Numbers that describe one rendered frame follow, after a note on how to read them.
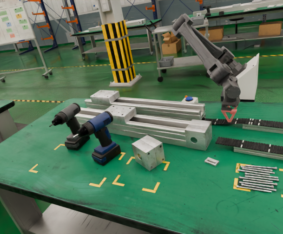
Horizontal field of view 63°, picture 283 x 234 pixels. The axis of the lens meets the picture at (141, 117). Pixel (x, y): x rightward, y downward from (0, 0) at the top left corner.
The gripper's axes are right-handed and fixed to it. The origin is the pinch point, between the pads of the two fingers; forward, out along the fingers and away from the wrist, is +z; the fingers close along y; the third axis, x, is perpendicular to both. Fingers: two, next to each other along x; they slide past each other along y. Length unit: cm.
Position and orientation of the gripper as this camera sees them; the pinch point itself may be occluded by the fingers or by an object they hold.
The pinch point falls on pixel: (230, 116)
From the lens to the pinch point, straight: 122.1
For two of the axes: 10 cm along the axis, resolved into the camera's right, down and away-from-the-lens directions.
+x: 8.7, 0.8, -4.9
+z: 1.8, 8.7, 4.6
